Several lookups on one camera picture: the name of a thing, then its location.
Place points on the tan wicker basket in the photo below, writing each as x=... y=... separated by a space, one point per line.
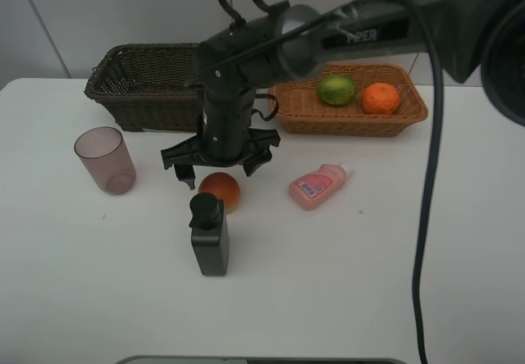
x=301 y=111

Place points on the orange mandarin fruit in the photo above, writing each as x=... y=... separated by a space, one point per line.
x=380 y=99

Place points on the dark brown wicker basket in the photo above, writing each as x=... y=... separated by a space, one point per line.
x=143 y=87

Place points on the green round fruit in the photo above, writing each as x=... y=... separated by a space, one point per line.
x=337 y=90

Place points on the pink lotion bottle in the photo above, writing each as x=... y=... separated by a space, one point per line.
x=313 y=189

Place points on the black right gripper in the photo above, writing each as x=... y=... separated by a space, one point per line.
x=225 y=137

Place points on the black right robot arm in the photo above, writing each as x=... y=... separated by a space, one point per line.
x=290 y=43

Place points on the red orange peach fruit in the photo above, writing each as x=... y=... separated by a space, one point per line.
x=224 y=187

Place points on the black pump dispenser bottle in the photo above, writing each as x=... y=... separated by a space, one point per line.
x=210 y=238

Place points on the translucent purple plastic cup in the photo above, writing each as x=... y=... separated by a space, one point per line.
x=105 y=156

